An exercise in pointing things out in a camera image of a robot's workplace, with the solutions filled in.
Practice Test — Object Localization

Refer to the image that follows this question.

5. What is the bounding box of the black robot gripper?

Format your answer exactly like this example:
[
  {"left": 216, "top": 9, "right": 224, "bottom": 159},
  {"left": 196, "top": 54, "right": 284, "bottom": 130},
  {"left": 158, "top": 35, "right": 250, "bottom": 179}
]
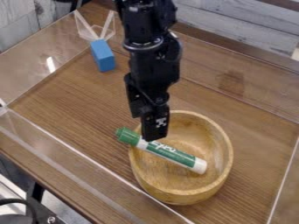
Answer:
[{"left": 123, "top": 32, "right": 183, "bottom": 142}]

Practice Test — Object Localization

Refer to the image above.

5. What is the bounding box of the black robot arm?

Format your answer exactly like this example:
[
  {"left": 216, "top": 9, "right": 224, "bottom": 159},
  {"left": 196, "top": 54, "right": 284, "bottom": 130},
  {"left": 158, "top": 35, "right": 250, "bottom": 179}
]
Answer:
[{"left": 115, "top": 0, "right": 183, "bottom": 141}]

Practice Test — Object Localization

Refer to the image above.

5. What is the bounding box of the green Expo marker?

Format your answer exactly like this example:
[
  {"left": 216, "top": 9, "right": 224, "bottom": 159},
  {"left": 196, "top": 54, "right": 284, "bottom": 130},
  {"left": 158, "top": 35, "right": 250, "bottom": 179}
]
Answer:
[{"left": 116, "top": 127, "right": 208, "bottom": 174}]

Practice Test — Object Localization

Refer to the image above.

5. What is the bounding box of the brown wooden bowl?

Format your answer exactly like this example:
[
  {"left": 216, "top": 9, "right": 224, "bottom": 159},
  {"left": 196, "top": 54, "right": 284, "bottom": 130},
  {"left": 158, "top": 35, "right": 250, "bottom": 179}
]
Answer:
[{"left": 128, "top": 110, "right": 234, "bottom": 206}]

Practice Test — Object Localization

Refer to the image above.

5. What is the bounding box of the blue rectangular block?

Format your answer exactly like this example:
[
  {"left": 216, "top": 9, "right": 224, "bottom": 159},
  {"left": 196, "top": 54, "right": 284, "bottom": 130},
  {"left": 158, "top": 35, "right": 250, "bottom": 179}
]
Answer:
[{"left": 90, "top": 39, "right": 116, "bottom": 72}]

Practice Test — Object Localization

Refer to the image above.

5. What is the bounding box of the clear acrylic tray wall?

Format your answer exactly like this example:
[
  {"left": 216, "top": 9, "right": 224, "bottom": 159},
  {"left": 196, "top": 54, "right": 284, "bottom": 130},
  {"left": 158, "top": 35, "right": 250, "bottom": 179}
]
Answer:
[{"left": 0, "top": 5, "right": 299, "bottom": 224}]

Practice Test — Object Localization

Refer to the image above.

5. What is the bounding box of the black metal table bracket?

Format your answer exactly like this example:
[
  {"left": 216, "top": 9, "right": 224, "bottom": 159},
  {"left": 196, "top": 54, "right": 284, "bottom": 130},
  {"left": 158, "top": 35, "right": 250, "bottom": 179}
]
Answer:
[{"left": 25, "top": 198, "right": 67, "bottom": 224}]

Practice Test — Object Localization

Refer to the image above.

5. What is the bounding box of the black cable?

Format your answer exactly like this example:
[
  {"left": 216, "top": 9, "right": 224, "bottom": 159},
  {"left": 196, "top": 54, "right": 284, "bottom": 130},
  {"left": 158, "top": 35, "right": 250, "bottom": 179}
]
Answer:
[{"left": 0, "top": 198, "right": 39, "bottom": 220}]

